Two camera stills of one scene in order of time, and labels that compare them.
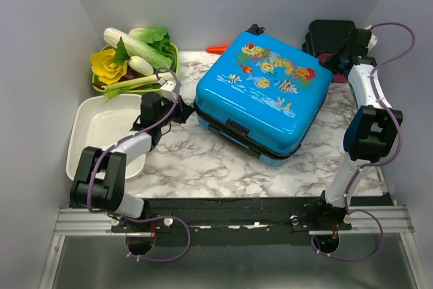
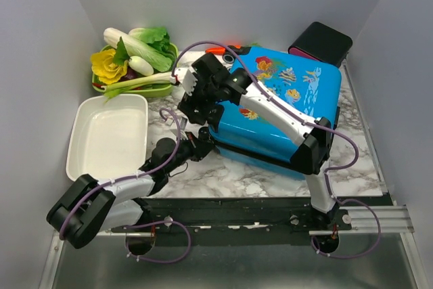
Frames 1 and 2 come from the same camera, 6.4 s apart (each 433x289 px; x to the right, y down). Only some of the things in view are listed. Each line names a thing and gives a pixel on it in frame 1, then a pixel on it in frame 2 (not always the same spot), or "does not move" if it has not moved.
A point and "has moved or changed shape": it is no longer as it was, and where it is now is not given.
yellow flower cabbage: (105, 68) does not move
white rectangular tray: (98, 124) does not move
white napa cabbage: (137, 48) does not move
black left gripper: (184, 112) to (199, 149)
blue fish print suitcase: (261, 93) has moved or changed shape
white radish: (141, 65) does not move
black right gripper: (331, 63) to (188, 103)
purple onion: (130, 74) does not move
